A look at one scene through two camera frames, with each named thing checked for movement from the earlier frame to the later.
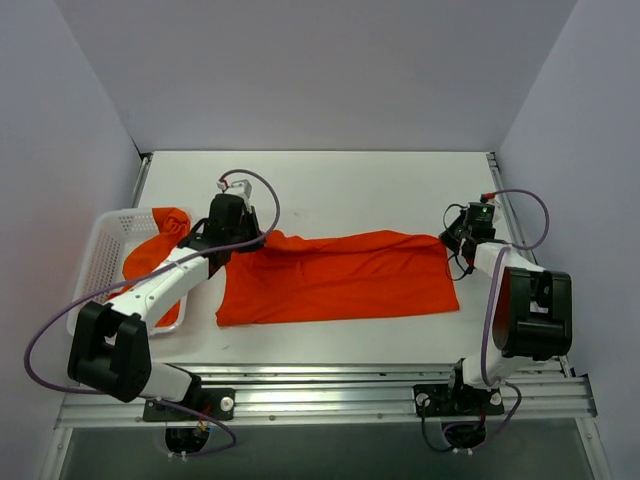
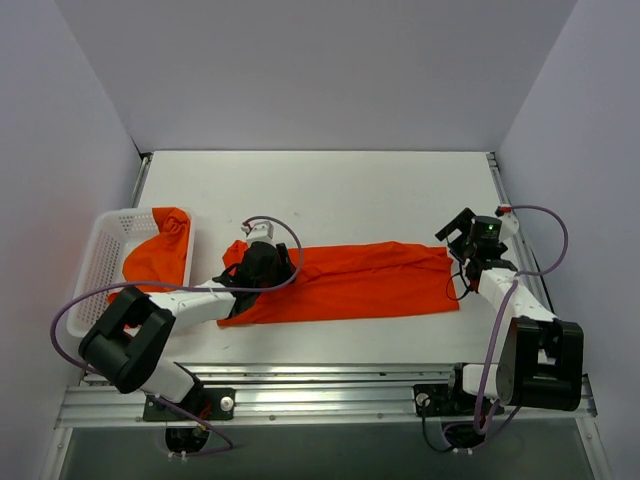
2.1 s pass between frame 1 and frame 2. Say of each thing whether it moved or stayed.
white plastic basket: stayed
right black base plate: stayed
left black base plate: stayed
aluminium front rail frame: stayed
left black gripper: moved
